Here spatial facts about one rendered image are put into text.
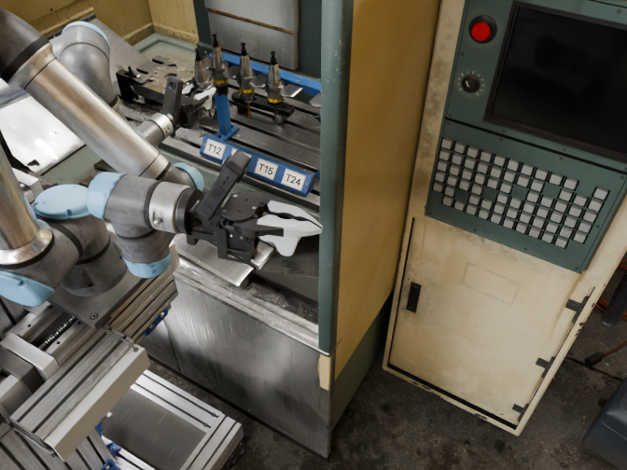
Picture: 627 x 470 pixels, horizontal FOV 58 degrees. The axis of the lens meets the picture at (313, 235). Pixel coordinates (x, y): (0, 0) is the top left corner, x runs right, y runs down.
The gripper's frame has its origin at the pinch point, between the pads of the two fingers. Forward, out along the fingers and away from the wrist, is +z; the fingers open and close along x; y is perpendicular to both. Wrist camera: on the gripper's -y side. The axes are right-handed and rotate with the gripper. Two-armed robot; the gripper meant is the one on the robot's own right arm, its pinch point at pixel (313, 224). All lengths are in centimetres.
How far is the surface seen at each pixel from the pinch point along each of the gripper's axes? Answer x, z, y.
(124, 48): -190, -151, 57
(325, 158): -30.2, -5.7, 7.0
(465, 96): -67, 19, 6
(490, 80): -65, 23, 0
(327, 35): -26.7, -5.6, -17.9
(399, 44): -52, 4, -9
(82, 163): -117, -133, 81
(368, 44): -36.5, -0.5, -14.0
